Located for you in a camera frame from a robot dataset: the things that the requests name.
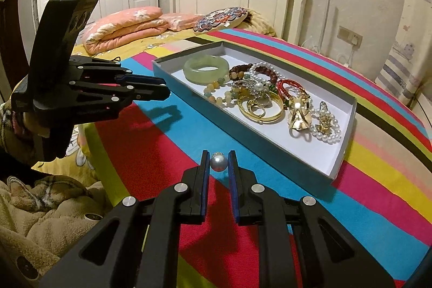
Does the single large pearl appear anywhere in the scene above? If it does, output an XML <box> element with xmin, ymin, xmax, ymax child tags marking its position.
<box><xmin>210</xmin><ymin>152</ymin><xmax>228</xmax><ymax>172</ymax></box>

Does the dark red bead bracelet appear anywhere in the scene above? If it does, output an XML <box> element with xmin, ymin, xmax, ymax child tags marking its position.
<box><xmin>228</xmin><ymin>63</ymin><xmax>278</xmax><ymax>85</ymax></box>

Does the gold bangle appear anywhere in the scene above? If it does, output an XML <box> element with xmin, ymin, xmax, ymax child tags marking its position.
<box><xmin>237</xmin><ymin>92</ymin><xmax>285</xmax><ymax>124</ymax></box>

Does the grey white jewelry tray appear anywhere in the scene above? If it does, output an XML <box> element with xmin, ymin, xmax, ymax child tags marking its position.
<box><xmin>153</xmin><ymin>42</ymin><xmax>357</xmax><ymax>185</ymax></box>

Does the pink folded quilt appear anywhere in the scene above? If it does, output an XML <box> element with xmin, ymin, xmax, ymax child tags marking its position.
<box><xmin>83</xmin><ymin>6</ymin><xmax>203</xmax><ymax>56</ymax></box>

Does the green jade bangle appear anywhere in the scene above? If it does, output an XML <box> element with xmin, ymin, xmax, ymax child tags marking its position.
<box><xmin>183</xmin><ymin>54</ymin><xmax>229</xmax><ymax>85</ymax></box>

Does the yellow floral bedsheet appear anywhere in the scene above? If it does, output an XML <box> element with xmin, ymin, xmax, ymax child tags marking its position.
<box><xmin>32</xmin><ymin>29</ymin><xmax>195</xmax><ymax>187</ymax></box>

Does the round embroidered cushion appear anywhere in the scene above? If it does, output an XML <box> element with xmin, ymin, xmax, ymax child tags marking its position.
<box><xmin>193</xmin><ymin>6</ymin><xmax>248</xmax><ymax>33</ymax></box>

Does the gold charm pendant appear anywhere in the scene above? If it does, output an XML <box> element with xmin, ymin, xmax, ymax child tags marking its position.
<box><xmin>288</xmin><ymin>94</ymin><xmax>312</xmax><ymax>131</ymax></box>

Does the crystal pearl brooch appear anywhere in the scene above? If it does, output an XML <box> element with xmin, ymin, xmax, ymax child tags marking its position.
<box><xmin>231</xmin><ymin>78</ymin><xmax>272</xmax><ymax>107</ymax></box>

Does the beige fleece sleeve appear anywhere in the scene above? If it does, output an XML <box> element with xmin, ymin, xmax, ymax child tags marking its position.
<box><xmin>1</xmin><ymin>101</ymin><xmax>112</xmax><ymax>287</ymax></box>

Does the colourful striped blanket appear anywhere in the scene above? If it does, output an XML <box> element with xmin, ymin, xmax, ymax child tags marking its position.
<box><xmin>80</xmin><ymin>30</ymin><xmax>431</xmax><ymax>287</ymax></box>

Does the sailboat print curtain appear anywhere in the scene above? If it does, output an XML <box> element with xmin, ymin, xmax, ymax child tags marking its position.
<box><xmin>375</xmin><ymin>0</ymin><xmax>431</xmax><ymax>105</ymax></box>

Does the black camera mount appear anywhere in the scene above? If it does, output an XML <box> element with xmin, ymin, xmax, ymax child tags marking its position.
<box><xmin>28</xmin><ymin>0</ymin><xmax>98</xmax><ymax>100</ymax></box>

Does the jade bead bracelet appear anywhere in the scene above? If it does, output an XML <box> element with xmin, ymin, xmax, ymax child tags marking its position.
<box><xmin>203</xmin><ymin>73</ymin><xmax>242</xmax><ymax>107</ymax></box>

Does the small pearl bracelet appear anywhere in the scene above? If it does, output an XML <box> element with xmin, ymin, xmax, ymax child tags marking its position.
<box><xmin>310</xmin><ymin>105</ymin><xmax>343</xmax><ymax>145</ymax></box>

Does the white pearl necklace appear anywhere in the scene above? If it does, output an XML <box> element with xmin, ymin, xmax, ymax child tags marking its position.
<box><xmin>247</xmin><ymin>61</ymin><xmax>288</xmax><ymax>86</ymax></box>

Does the red cord bracelet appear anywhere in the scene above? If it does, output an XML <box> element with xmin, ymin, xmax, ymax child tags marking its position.
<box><xmin>275</xmin><ymin>78</ymin><xmax>310</xmax><ymax>102</ymax></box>

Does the wall power socket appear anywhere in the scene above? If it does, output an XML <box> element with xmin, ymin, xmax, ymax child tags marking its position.
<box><xmin>337</xmin><ymin>26</ymin><xmax>362</xmax><ymax>48</ymax></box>

